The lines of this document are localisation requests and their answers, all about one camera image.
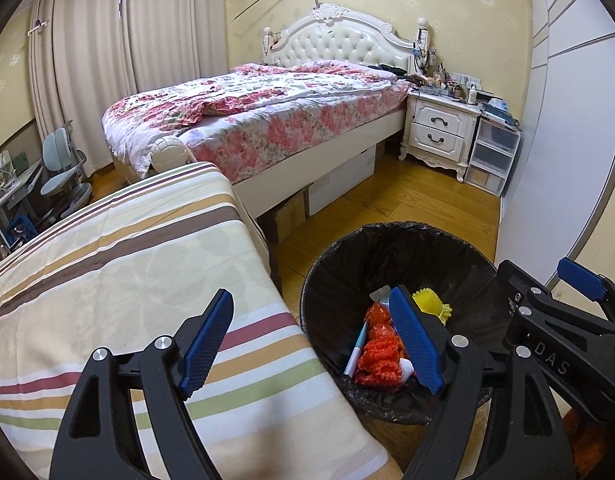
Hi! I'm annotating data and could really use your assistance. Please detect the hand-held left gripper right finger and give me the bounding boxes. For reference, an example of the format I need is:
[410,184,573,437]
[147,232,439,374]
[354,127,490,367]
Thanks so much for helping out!
[388,285,573,480]

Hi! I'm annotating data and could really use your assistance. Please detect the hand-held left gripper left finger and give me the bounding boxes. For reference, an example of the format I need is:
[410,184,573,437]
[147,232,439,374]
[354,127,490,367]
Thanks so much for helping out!
[50,288,235,480]

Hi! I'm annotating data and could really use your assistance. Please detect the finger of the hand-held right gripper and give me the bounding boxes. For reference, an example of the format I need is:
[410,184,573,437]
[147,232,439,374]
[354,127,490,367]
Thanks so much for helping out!
[557,257,615,328]
[496,259,614,336]

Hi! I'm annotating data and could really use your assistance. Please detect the red foam fruit net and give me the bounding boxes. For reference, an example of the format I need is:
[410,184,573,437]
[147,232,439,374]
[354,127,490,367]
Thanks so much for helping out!
[355,337,405,388]

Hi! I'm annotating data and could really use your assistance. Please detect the yellow foam fruit net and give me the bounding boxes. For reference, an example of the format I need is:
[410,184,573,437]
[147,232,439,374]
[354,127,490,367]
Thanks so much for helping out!
[412,287,454,325]

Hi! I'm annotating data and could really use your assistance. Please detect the white teal tube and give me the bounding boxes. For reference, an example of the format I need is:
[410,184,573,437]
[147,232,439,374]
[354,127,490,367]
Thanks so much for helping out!
[343,320,371,376]

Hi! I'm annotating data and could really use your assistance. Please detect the bin with black bag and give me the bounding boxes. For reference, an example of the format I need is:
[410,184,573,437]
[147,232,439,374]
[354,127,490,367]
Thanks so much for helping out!
[300,221,518,426]

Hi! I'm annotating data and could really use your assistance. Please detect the person's right forearm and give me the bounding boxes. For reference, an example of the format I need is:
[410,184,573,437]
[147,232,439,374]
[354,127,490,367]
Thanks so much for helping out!
[562,407,615,480]

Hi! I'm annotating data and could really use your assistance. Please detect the striped bed sheet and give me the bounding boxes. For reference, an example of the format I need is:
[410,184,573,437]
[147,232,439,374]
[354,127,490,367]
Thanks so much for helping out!
[0,161,403,480]

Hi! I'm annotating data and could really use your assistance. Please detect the clear plastic drawer unit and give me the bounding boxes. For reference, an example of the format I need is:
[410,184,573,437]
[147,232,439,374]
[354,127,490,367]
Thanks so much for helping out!
[463,112,522,198]

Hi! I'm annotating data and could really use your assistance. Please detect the white wardrobe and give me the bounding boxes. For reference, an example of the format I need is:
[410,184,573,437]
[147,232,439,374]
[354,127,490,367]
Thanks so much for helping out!
[497,0,615,291]

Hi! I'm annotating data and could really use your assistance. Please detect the brown cardboard box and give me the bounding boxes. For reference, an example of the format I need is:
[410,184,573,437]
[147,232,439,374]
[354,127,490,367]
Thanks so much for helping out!
[272,191,311,243]

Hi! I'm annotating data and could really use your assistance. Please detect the white storage box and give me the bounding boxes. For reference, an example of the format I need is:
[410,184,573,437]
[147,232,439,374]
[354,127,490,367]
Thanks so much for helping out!
[307,152,378,216]

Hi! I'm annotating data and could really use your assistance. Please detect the pile of blue boxes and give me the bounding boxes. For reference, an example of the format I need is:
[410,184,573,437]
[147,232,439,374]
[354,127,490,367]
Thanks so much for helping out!
[480,97,521,128]

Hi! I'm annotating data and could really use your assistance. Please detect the white nightstand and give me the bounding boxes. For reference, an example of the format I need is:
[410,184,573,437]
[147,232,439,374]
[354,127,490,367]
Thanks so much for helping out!
[398,91,481,183]

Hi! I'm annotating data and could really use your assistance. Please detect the pile of small bedside items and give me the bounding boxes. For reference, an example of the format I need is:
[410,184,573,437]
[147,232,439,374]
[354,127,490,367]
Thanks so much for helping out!
[410,55,493,106]

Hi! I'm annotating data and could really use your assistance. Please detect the blue plastic crate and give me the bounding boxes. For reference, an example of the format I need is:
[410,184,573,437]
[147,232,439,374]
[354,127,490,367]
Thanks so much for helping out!
[7,215,38,242]

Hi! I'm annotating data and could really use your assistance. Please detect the grey-blue desk chair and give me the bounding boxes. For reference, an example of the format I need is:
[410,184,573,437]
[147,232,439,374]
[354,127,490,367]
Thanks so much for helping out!
[40,119,93,221]

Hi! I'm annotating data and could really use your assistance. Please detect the floral quilt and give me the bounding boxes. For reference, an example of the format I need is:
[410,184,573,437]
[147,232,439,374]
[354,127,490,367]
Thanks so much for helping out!
[101,60,413,171]

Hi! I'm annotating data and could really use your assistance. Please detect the white study desk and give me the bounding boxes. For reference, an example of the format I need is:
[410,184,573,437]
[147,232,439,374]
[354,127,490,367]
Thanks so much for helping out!
[0,152,45,261]

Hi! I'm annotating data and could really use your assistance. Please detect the white bed tufted headboard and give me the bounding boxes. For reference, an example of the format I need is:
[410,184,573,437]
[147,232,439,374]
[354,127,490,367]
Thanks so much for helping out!
[101,2,433,221]

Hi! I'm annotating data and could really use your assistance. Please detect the beige curtain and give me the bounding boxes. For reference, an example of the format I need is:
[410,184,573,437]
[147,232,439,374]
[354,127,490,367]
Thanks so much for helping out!
[27,0,138,181]
[120,0,233,96]

